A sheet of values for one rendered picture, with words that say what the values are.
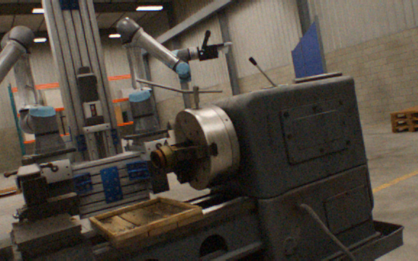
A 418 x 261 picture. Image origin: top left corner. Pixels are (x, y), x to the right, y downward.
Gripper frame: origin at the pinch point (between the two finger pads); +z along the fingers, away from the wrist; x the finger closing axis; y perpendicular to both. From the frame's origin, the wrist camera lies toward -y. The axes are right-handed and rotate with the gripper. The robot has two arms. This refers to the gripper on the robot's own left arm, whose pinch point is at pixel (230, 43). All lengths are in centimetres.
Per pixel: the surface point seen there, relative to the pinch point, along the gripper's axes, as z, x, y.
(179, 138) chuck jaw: -36, 85, 34
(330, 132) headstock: 24, 80, 44
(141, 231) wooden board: -51, 117, 54
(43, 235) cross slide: -74, 129, 44
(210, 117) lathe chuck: -23, 91, 27
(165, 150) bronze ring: -41, 93, 35
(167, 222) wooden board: -43, 114, 54
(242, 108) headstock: -11, 92, 26
